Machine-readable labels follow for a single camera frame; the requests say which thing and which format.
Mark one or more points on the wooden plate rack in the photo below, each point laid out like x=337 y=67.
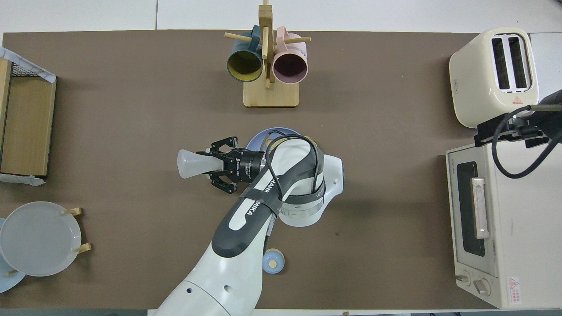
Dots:
x=83 y=248

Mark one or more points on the brown table mat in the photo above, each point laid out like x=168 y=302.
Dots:
x=131 y=131

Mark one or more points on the seasoning bottle with blue cap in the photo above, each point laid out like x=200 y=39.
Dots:
x=195 y=163

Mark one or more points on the white blue-grid cloth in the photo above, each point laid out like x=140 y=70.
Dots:
x=26 y=65

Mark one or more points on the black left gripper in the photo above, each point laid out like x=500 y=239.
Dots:
x=248 y=166

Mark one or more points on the pink ribbed mug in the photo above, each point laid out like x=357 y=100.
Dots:
x=290 y=66

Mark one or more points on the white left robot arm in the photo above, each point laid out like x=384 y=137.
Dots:
x=228 y=281

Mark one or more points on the white toaster oven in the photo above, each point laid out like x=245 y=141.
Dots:
x=522 y=228

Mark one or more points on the wooden mug tree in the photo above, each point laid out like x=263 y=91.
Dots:
x=272 y=96

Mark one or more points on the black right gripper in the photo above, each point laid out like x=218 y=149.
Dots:
x=546 y=123

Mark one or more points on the dark teal mug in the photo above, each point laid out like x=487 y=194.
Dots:
x=244 y=66

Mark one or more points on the cream two-slot toaster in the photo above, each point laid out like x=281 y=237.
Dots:
x=478 y=83

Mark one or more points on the grey round plate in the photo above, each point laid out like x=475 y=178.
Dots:
x=37 y=239

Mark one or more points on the light blue round plate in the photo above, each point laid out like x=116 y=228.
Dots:
x=6 y=283

